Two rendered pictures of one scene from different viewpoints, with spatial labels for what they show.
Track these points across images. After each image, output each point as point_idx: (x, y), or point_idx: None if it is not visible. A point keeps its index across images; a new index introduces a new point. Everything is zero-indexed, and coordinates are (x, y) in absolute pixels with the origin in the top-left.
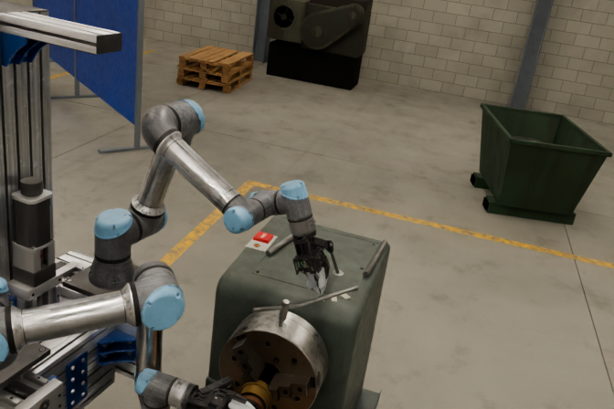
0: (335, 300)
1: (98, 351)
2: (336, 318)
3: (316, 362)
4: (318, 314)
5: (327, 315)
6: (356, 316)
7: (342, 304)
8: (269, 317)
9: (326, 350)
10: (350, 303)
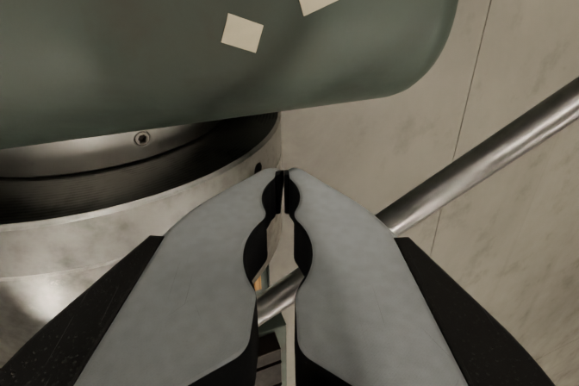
0: None
1: None
2: (338, 99)
3: (279, 218)
4: (243, 114)
5: (292, 105)
6: (436, 59)
7: (370, 17)
8: (34, 300)
9: (280, 123)
10: None
